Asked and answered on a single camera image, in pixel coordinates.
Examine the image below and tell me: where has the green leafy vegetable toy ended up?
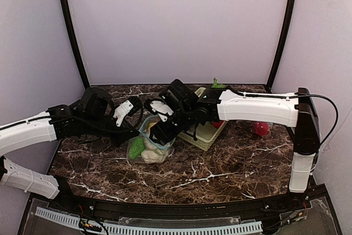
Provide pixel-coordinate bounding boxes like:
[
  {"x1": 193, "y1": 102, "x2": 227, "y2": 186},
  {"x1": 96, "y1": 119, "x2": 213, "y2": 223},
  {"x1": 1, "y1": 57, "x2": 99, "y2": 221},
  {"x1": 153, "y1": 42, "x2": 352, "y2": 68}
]
[{"x1": 129, "y1": 138, "x2": 145, "y2": 160}]

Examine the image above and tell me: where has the white green cabbage toy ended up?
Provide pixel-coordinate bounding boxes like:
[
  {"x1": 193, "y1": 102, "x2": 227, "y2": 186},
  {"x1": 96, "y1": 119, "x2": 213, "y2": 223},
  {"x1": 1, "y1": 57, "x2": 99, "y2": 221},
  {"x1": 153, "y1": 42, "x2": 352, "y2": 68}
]
[{"x1": 141, "y1": 132, "x2": 167, "y2": 164}]

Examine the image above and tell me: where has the clear zip bag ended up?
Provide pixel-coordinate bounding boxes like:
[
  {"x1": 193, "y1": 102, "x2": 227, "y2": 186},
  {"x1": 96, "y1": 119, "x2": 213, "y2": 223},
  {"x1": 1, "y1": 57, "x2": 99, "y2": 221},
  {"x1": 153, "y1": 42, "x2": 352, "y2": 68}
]
[
  {"x1": 252, "y1": 121, "x2": 274, "y2": 138},
  {"x1": 126, "y1": 116, "x2": 175, "y2": 165}
]

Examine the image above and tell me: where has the yellow peach toy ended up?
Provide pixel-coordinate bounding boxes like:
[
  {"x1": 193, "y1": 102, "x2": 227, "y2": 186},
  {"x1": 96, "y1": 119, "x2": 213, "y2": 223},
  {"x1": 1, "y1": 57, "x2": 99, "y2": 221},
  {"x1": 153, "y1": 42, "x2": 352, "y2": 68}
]
[{"x1": 147, "y1": 122, "x2": 157, "y2": 130}]

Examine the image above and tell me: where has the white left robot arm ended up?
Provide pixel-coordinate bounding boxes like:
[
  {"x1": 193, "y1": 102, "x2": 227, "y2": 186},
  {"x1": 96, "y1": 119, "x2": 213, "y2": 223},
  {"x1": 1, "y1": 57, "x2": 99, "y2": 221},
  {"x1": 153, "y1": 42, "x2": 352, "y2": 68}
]
[{"x1": 1, "y1": 88, "x2": 143, "y2": 200}]

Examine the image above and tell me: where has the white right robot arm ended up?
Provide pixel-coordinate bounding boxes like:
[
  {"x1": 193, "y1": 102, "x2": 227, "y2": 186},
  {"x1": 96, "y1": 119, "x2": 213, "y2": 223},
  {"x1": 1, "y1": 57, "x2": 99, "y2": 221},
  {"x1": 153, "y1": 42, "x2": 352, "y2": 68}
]
[{"x1": 144, "y1": 79, "x2": 338, "y2": 193}]

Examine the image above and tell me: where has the pale green perforated basket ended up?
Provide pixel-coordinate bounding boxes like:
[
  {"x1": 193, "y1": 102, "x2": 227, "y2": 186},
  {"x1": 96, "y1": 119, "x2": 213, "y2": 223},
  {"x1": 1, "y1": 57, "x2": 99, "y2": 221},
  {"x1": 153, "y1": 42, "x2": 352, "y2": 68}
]
[{"x1": 177, "y1": 86, "x2": 229, "y2": 152}]

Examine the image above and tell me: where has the white radish with leaves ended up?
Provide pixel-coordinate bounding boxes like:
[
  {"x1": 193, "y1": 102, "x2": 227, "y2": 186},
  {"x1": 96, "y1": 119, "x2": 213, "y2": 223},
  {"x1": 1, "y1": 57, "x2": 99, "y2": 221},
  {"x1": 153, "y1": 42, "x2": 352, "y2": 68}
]
[{"x1": 211, "y1": 78, "x2": 226, "y2": 88}]

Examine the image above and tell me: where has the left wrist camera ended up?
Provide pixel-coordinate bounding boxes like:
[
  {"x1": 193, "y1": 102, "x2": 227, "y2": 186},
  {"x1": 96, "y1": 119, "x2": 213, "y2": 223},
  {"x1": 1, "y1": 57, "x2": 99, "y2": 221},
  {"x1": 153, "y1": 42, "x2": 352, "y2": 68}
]
[{"x1": 113, "y1": 96, "x2": 143, "y2": 128}]

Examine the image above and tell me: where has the black table edge rail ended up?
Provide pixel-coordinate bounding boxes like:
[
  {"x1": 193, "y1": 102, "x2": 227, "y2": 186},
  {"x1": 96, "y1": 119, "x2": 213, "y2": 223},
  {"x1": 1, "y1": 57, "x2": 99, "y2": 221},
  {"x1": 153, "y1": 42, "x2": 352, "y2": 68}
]
[{"x1": 49, "y1": 185, "x2": 317, "y2": 223}]

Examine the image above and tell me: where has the light blue cable duct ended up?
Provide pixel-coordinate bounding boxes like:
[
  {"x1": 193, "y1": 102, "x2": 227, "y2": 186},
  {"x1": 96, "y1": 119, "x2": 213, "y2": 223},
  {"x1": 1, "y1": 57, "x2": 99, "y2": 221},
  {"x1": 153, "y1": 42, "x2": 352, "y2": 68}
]
[{"x1": 35, "y1": 206, "x2": 263, "y2": 235}]

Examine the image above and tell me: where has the black left frame post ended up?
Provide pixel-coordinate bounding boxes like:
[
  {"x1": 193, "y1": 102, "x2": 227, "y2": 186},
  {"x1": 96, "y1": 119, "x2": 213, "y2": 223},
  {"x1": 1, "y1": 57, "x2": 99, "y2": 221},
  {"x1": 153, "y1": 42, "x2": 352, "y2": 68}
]
[{"x1": 60, "y1": 0, "x2": 90, "y2": 89}]

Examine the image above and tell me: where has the black frame post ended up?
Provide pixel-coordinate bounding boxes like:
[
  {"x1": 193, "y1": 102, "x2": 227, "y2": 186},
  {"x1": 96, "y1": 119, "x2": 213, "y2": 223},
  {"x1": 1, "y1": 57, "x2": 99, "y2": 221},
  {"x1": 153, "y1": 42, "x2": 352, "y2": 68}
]
[
  {"x1": 60, "y1": 0, "x2": 90, "y2": 89},
  {"x1": 266, "y1": 0, "x2": 295, "y2": 92}
]

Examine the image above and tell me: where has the black right frame post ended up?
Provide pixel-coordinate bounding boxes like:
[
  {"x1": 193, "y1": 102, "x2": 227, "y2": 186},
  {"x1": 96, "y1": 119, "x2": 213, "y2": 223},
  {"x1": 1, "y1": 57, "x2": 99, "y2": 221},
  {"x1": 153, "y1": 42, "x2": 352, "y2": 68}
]
[{"x1": 266, "y1": 0, "x2": 295, "y2": 92}]

